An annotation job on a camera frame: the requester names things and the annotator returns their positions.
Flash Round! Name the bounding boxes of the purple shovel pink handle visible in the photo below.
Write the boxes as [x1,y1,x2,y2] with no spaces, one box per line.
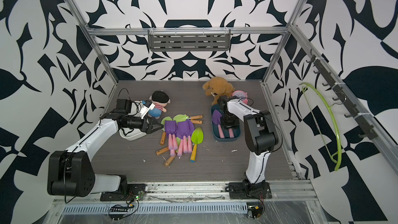
[177,119,194,157]
[212,110,225,139]
[164,117,178,157]

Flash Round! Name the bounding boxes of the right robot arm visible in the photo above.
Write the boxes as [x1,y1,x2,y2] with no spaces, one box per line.
[218,96,282,200]

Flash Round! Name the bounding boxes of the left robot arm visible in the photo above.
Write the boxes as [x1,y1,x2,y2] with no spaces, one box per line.
[47,113,163,198]

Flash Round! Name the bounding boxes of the white storage box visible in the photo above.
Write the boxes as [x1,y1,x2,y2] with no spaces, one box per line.
[119,101,147,141]

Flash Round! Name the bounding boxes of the teal storage box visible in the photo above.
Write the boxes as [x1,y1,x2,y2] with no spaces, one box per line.
[211,122,241,142]

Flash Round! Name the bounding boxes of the plush doll black hair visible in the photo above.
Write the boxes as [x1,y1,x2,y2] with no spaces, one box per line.
[148,91,171,119]

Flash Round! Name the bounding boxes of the pink alarm clock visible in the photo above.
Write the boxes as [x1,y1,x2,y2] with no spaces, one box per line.
[232,90,249,104]

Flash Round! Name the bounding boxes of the brown plush dog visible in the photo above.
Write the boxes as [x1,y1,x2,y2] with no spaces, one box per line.
[202,77,235,105]

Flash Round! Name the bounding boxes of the grey wall shelf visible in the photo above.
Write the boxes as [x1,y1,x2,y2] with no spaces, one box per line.
[148,28,231,52]

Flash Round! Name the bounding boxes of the grey hook rail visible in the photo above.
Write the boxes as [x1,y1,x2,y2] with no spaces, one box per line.
[306,49,398,175]

